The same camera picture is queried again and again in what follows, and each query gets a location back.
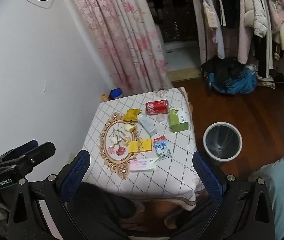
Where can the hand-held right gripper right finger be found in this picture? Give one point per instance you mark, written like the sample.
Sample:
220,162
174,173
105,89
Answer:
208,177

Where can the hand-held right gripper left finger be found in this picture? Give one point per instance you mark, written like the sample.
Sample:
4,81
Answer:
74,172

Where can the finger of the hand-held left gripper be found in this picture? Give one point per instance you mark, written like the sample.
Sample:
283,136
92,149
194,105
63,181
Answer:
43,150
28,145

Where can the grey round trash bin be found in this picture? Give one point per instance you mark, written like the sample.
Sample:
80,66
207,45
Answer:
208,150

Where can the green cardboard box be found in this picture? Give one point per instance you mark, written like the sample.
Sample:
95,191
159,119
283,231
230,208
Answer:
178,122

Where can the white pith fruit peel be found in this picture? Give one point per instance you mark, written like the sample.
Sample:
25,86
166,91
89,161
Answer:
129,127

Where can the red soda can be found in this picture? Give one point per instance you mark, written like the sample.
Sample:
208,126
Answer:
157,107

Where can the blue white milk carton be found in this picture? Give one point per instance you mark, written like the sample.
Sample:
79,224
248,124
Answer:
162,148

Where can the pink tissue pack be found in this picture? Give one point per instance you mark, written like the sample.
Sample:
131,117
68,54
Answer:
142,165

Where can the yellow flat box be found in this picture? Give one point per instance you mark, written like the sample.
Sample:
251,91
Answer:
140,145

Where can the clear plastic cap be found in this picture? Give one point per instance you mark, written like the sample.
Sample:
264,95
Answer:
162,117

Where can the small orange bottle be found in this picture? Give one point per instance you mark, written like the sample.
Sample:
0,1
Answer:
104,97

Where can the yellow crumpled wrapper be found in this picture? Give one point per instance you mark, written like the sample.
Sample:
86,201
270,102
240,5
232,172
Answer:
132,115

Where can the blue plastic container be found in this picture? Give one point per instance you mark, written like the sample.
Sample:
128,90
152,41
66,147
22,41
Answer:
115,93

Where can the blue puffer jacket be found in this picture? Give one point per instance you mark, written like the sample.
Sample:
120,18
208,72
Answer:
239,83

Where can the black clothes pile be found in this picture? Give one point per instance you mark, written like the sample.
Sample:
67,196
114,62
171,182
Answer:
224,67

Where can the black metal clothes rack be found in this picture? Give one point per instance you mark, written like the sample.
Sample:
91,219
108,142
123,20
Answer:
279,81

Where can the black pants white stripe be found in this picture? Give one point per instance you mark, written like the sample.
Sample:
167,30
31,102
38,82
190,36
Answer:
262,55

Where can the pink floral curtain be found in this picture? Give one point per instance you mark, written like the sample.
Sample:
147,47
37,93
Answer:
122,37

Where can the light blue hanging garment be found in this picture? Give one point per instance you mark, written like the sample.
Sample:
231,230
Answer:
218,37

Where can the long pink coat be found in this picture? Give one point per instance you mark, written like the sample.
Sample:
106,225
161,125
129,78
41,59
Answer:
243,37

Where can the beige curtain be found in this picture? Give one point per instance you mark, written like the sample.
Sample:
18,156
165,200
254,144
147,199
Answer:
198,17

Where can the hanging black garments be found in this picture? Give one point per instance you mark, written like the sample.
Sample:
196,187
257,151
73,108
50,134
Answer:
228,5

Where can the white puffer jacket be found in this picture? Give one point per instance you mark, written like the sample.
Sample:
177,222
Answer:
257,10

